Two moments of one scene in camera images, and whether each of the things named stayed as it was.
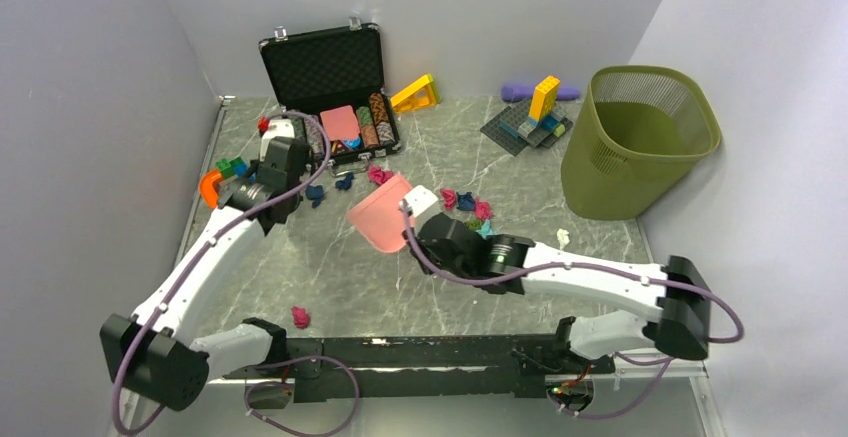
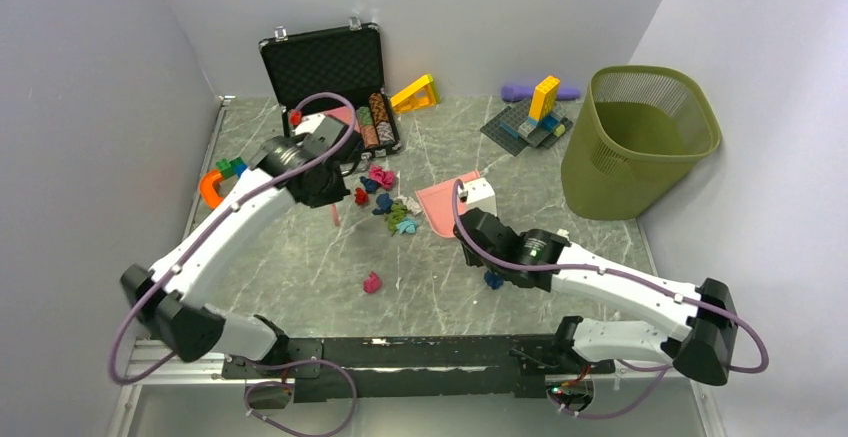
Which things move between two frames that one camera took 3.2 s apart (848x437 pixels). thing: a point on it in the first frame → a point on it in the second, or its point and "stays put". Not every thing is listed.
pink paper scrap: [301, 317] → [372, 284]
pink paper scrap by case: [377, 175] stays put
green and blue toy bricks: [228, 168] stays put
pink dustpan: [380, 220] → [437, 202]
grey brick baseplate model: [512, 129] stays put
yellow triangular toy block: [420, 95] stays put
